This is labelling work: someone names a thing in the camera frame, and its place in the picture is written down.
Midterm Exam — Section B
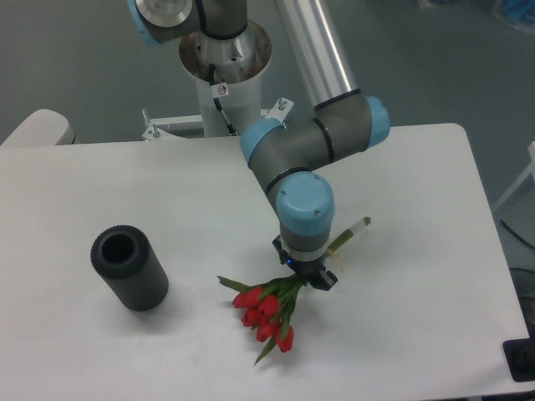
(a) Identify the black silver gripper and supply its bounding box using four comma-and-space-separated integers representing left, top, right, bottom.
273, 234, 338, 290

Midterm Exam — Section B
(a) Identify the red tulip bouquet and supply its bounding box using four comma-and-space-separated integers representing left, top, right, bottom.
217, 216, 372, 365

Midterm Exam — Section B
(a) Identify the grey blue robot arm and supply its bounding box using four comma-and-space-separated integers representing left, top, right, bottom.
128, 1, 390, 291

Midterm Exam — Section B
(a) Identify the black ribbed cylinder vase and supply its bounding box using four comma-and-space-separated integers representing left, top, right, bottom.
90, 225, 169, 312

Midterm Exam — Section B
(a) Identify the black device at table corner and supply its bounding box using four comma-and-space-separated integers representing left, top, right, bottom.
502, 338, 534, 383

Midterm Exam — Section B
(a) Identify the white chair back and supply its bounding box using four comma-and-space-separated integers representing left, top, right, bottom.
1, 109, 79, 149

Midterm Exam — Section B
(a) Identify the blue plastic bag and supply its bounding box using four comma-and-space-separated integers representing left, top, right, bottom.
493, 0, 534, 33

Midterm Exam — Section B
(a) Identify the black pedestal cable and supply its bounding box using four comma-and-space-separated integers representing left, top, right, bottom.
207, 62, 240, 137

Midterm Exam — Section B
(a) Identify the black floor cable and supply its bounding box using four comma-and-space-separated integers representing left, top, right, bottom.
500, 220, 535, 247

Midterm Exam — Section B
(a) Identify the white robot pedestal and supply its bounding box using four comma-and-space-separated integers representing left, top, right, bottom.
142, 20, 294, 141

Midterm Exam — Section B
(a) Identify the white furniture frame right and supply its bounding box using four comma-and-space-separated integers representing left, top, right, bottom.
492, 142, 534, 219

